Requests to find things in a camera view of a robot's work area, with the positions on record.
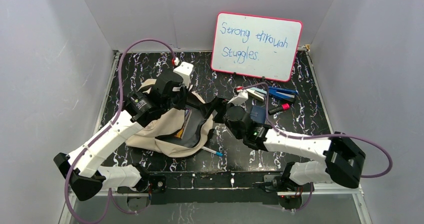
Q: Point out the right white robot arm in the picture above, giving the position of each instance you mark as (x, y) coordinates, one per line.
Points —
(334, 158)

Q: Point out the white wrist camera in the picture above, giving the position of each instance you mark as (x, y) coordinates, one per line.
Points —
(185, 70)
(240, 96)

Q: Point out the light blue white stapler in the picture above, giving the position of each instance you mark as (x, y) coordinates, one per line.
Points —
(257, 93)

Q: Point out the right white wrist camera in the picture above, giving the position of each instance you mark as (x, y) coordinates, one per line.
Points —
(240, 96)

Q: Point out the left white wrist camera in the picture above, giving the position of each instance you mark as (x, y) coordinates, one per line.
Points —
(185, 70)

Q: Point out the blue black stapler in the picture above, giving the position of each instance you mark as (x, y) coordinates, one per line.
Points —
(286, 95)

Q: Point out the white marker blue cap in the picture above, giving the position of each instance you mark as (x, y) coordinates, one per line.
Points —
(212, 151)

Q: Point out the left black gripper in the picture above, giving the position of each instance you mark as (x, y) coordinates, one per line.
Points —
(180, 96)

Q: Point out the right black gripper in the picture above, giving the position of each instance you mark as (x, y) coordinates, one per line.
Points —
(218, 104)

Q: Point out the beige canvas backpack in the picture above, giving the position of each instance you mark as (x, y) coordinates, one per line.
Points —
(158, 135)

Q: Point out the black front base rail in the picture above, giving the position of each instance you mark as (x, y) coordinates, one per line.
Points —
(221, 187)

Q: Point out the purple colouring book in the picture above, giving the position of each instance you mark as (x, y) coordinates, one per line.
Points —
(187, 116)

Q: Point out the red pink highlighter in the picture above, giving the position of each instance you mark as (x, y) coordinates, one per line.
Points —
(279, 108)

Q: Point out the pink framed whiteboard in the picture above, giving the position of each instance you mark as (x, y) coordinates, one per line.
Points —
(255, 46)

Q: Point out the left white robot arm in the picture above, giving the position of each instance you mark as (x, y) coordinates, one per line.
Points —
(83, 168)

